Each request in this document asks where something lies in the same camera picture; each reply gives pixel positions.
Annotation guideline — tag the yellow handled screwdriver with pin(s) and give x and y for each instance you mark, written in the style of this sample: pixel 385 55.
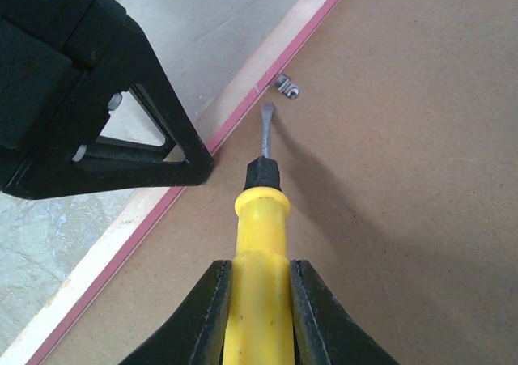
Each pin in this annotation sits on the yellow handled screwdriver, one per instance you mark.
pixel 259 325

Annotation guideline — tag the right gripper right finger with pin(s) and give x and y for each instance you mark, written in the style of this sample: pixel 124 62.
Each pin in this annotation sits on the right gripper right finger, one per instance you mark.
pixel 324 333

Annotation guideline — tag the brown frame backing board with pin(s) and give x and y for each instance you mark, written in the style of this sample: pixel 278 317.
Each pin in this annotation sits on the brown frame backing board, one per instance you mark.
pixel 400 162

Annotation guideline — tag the metal frame retaining clip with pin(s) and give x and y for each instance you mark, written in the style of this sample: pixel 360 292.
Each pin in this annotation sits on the metal frame retaining clip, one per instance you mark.
pixel 286 87

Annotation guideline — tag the pink wooden picture frame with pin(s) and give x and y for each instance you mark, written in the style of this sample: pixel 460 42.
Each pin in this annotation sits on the pink wooden picture frame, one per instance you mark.
pixel 128 122

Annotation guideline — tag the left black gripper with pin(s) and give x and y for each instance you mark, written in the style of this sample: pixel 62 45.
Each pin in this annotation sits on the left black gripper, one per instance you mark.
pixel 64 63

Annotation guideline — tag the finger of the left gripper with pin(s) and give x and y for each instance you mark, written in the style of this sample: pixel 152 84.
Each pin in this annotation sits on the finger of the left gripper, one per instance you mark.
pixel 121 60

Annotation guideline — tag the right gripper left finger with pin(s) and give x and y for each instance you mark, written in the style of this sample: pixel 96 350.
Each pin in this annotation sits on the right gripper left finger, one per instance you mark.
pixel 194 333

